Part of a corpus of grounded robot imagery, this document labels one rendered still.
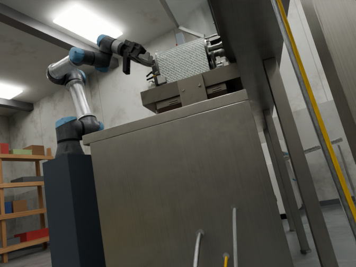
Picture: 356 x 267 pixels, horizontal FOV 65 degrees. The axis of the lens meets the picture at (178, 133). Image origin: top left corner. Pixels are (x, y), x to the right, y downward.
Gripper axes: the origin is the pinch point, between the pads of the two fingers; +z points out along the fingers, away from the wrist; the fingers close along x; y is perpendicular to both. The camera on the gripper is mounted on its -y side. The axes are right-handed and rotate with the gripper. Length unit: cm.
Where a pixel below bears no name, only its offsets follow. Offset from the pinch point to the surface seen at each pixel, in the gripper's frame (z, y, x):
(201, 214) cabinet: 60, -46, -30
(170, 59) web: 10.4, 5.6, -4.2
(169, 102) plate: 27.8, -15.4, -22.7
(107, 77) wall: -368, 27, 471
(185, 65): 18.8, 5.4, -4.2
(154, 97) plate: 21.5, -16.1, -23.9
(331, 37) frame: 72, -2, -81
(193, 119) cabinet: 42, -18, -30
